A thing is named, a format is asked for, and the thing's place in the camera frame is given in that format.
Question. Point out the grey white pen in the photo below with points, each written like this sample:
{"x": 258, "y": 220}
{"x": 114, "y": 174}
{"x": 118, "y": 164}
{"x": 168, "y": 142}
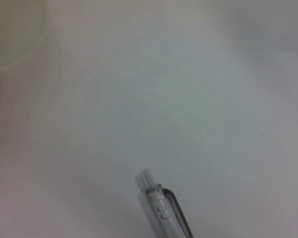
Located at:
{"x": 164, "y": 218}

